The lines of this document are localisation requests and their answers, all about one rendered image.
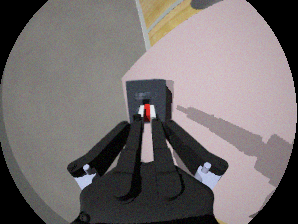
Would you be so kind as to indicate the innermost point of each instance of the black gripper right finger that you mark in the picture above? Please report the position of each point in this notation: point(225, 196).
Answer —
point(203, 165)

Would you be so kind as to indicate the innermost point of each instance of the red peg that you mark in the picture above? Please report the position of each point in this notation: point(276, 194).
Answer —
point(147, 113)

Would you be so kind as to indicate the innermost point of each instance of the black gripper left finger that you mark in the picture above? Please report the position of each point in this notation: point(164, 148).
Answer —
point(97, 161)

